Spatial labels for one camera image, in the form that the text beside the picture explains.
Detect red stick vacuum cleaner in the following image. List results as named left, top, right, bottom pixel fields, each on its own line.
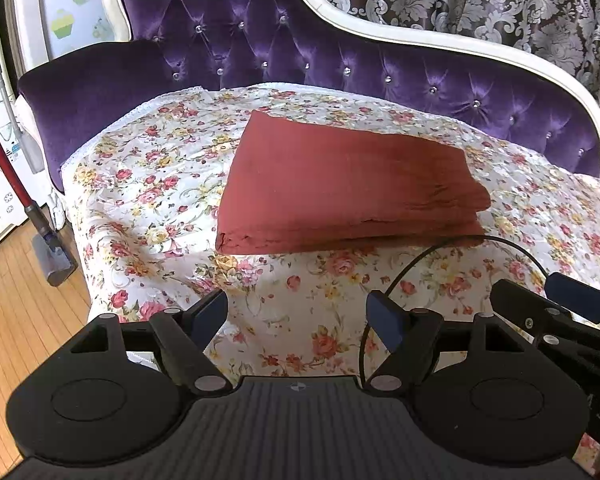
left=0, top=100, right=79, bottom=287

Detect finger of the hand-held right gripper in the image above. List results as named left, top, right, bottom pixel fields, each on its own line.
left=547, top=272, right=600, bottom=333
left=490, top=280, right=600, bottom=344

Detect floral blanket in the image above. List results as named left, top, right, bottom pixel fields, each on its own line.
left=60, top=82, right=600, bottom=476

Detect rust red pants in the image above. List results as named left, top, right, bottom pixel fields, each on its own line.
left=215, top=110, right=492, bottom=256

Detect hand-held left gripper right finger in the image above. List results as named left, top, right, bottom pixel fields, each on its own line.
left=366, top=290, right=531, bottom=395

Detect grey vacuum pipe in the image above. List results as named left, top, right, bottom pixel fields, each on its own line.
left=0, top=0, right=47, bottom=172

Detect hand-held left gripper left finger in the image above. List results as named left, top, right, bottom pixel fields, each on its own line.
left=67, top=290, right=233, bottom=396

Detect black cable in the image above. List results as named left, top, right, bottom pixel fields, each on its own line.
left=359, top=235, right=551, bottom=391

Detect brown damask curtain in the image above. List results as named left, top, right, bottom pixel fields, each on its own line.
left=310, top=0, right=600, bottom=186

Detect purple tufted sofa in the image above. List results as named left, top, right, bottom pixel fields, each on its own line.
left=17, top=0, right=600, bottom=196

